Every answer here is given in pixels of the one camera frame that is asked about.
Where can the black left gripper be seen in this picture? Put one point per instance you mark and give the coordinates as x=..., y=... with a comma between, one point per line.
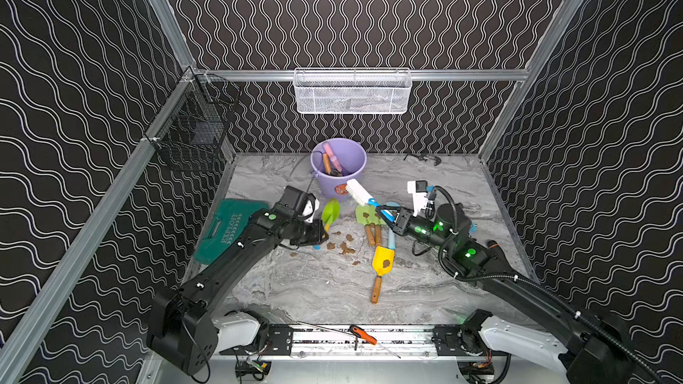
x=312, y=233

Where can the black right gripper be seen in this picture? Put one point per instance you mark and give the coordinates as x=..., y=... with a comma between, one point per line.
x=403, y=220

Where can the white blue brush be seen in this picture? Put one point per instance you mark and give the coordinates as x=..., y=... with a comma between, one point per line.
x=360, y=194

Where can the lime front trowel yellow handle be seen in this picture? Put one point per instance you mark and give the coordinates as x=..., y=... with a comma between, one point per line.
x=330, y=214

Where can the yellow square trowel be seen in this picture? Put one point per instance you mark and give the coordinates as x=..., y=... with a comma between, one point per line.
x=382, y=265

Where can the lime front trowel wooden handle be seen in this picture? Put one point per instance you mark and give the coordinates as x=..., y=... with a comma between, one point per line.
x=327, y=164

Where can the purple trowel pink handle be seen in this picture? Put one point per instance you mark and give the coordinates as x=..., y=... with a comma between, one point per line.
x=336, y=162
x=328, y=149

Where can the purple front trowel pink handle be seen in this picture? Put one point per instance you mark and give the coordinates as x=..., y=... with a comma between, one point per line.
x=336, y=162

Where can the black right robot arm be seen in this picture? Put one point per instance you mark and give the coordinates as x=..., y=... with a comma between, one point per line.
x=578, y=344

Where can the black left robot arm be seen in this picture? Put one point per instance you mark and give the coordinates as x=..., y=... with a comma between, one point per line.
x=180, y=325

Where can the purple plastic bucket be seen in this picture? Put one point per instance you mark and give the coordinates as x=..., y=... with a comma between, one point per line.
x=353, y=157

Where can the black clip tool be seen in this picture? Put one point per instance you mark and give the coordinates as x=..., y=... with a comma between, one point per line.
x=425, y=157

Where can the green plastic tool case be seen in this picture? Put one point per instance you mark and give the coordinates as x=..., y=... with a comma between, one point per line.
x=229, y=221

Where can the wide green trowel wooden handle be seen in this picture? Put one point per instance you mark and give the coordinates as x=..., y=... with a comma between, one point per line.
x=363, y=218

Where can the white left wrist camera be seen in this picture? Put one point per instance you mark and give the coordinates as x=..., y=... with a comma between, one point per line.
x=297, y=204

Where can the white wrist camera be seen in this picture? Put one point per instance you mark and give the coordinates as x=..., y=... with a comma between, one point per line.
x=297, y=204
x=420, y=195

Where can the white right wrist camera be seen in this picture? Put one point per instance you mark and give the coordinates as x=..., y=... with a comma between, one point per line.
x=420, y=195

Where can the orange handled screwdriver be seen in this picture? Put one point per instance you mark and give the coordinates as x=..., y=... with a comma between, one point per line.
x=363, y=335

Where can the white wire basket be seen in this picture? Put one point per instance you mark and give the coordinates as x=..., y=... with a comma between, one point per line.
x=359, y=91

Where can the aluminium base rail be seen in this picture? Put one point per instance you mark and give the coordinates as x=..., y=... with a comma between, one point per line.
x=251, y=338

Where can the black wire basket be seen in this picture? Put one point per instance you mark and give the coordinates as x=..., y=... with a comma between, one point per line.
x=194, y=139

